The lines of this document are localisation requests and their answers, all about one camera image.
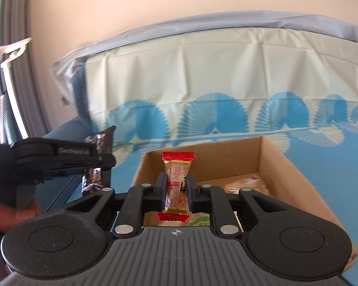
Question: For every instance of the pale green snack packet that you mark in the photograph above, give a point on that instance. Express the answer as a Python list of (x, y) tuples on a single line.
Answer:
[(200, 220)]

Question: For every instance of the brown cardboard box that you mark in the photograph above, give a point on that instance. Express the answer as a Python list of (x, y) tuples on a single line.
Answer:
[(286, 184)]

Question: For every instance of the pale orange snack packet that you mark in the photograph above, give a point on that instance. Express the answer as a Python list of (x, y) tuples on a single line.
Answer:
[(244, 184)]

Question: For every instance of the dark brown snack packet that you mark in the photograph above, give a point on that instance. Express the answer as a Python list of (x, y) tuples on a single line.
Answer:
[(104, 143)]

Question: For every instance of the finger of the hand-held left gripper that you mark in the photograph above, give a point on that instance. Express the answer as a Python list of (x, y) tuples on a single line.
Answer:
[(107, 163)]

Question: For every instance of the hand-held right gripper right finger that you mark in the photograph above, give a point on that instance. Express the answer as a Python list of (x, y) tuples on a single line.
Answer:
[(193, 192)]

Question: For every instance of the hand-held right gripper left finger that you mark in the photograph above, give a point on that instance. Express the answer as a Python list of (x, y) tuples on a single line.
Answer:
[(162, 192)]

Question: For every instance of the person's left hand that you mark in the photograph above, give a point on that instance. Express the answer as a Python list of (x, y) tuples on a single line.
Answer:
[(6, 214)]

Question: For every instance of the clear candy packet red ends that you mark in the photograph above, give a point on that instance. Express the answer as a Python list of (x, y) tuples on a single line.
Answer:
[(176, 169)]

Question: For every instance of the blue fabric sofa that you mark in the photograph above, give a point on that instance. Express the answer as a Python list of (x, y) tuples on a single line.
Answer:
[(65, 131)]

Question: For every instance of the white paper tag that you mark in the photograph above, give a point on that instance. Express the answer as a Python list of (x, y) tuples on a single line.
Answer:
[(10, 52)]

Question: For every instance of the grey-blue cover sheet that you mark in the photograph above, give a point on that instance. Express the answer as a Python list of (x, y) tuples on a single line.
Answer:
[(197, 23)]

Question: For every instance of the grey curtain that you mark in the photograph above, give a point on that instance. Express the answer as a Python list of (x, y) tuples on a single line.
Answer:
[(21, 80)]

